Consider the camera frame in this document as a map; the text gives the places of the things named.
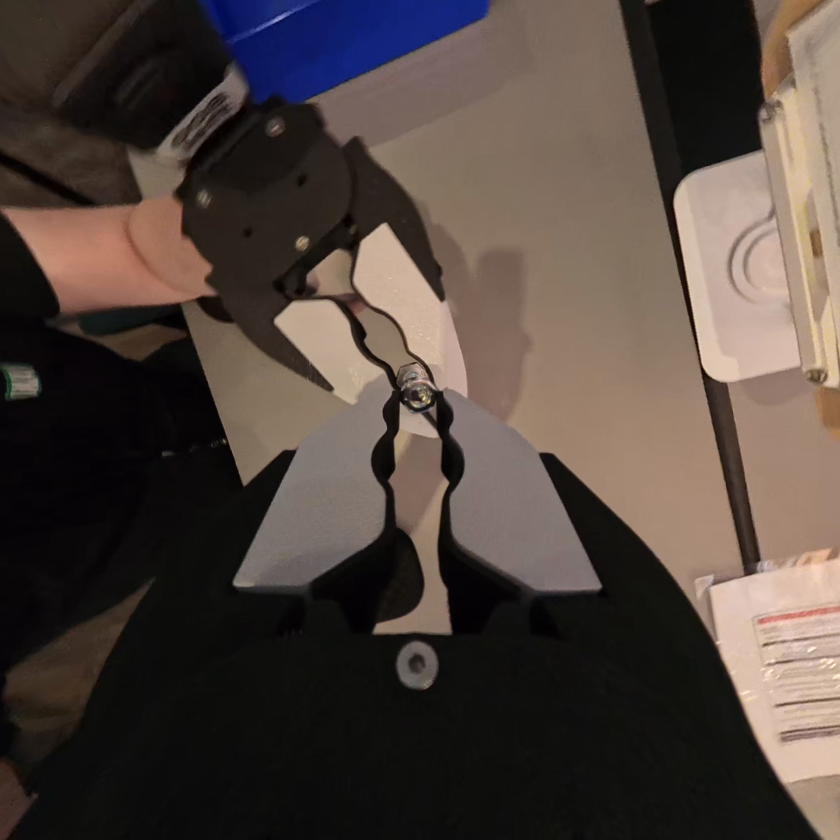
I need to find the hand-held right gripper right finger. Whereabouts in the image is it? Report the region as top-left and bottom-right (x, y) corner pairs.
(434, 387), (605, 599)

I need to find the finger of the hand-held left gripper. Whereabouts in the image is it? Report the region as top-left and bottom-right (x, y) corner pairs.
(350, 222), (470, 398)
(274, 298), (441, 439)

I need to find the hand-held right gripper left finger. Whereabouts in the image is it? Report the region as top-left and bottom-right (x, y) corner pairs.
(233, 386), (399, 601)

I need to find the silver hex bolt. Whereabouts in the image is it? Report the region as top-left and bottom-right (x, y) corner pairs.
(398, 363), (434, 411)

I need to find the blue plastic bin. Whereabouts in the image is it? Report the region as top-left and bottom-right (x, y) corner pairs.
(197, 0), (493, 106)

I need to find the person's left hand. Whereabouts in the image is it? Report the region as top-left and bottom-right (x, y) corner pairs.
(128, 196), (221, 304)

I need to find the black mesh chair armrest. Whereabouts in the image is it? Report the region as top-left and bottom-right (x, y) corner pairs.
(387, 533), (424, 621)

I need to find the person's black clothing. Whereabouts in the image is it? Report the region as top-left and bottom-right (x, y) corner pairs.
(0, 315), (293, 742)

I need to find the printed paper sheet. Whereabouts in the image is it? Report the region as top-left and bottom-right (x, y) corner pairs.
(696, 558), (840, 785)

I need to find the clear acrylic instruction sign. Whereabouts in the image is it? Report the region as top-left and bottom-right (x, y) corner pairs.
(758, 0), (840, 388)

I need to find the white sign base plate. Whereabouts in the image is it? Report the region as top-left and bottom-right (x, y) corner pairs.
(675, 150), (821, 382)

